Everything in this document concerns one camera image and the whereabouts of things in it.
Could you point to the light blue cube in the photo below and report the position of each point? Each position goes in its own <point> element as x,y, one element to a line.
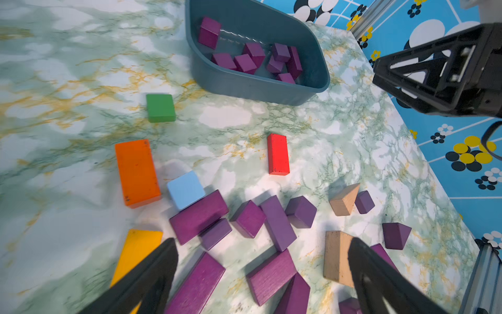
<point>185,190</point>

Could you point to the red brick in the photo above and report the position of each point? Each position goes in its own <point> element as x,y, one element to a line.
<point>277,150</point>

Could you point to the yellow brick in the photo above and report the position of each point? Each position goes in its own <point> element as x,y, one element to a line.
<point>138,245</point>

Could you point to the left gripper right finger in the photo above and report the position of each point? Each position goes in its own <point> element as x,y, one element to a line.
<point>378,285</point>

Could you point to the purple triangle block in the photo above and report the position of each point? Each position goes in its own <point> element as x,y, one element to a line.
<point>396,235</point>

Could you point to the purple small brick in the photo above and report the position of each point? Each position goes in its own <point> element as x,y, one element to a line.
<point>215,233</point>

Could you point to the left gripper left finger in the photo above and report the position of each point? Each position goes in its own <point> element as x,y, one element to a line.
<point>147,285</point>

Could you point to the green cube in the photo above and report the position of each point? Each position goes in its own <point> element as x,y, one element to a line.
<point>160,108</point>

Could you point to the orange brick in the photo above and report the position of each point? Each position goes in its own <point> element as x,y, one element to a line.
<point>137,173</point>

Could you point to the natural wood brick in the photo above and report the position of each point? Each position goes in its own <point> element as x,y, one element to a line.
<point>336,258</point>

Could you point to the natural wood wedge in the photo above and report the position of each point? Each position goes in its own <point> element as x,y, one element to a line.
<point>343,203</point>

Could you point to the teal storage bin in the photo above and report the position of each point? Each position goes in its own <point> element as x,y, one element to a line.
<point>253,22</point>

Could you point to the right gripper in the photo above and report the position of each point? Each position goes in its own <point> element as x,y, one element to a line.
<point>469,58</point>

